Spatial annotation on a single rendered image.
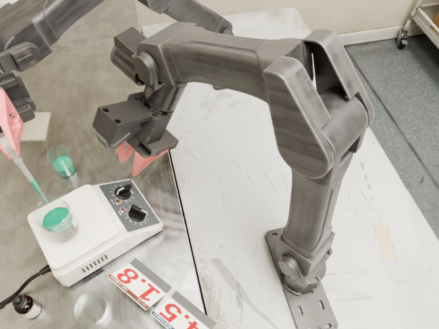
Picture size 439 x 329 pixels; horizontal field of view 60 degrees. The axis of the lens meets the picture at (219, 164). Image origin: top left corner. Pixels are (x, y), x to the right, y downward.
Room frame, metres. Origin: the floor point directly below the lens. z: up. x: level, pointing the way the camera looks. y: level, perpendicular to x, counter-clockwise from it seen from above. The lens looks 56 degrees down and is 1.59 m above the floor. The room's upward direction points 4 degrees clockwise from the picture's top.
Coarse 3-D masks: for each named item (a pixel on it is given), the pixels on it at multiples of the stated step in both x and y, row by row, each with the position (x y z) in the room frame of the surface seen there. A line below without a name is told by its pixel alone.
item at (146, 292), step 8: (120, 272) 0.21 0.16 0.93; (128, 272) 0.21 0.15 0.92; (136, 272) 0.21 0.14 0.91; (120, 280) 0.19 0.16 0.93; (128, 280) 0.19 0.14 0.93; (136, 280) 0.20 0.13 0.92; (144, 280) 0.20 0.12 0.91; (128, 288) 0.18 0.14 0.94; (136, 288) 0.18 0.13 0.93; (144, 288) 0.18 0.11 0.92; (152, 288) 0.19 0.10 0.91; (144, 296) 0.17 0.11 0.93; (152, 296) 0.17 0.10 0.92
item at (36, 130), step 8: (48, 112) 0.58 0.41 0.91; (32, 120) 0.55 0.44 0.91; (40, 120) 0.55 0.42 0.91; (48, 120) 0.55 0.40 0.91; (24, 128) 0.52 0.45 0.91; (32, 128) 0.53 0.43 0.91; (40, 128) 0.53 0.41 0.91; (24, 136) 0.50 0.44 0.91; (32, 136) 0.50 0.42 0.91; (40, 136) 0.50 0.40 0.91
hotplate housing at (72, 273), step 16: (96, 192) 0.34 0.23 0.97; (112, 208) 0.31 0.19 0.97; (160, 224) 0.30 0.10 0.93; (112, 240) 0.25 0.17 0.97; (128, 240) 0.26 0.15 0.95; (144, 240) 0.28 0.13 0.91; (96, 256) 0.22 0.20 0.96; (112, 256) 0.23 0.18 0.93; (64, 272) 0.19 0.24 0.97; (80, 272) 0.20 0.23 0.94
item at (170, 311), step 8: (168, 304) 0.16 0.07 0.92; (160, 312) 0.14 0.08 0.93; (168, 312) 0.15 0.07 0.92; (176, 312) 0.15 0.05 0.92; (184, 312) 0.15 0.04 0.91; (168, 320) 0.13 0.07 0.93; (176, 320) 0.13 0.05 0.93; (184, 320) 0.14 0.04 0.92; (192, 320) 0.14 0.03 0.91; (176, 328) 0.12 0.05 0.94; (184, 328) 0.12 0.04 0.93; (192, 328) 0.12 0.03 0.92; (200, 328) 0.13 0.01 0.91
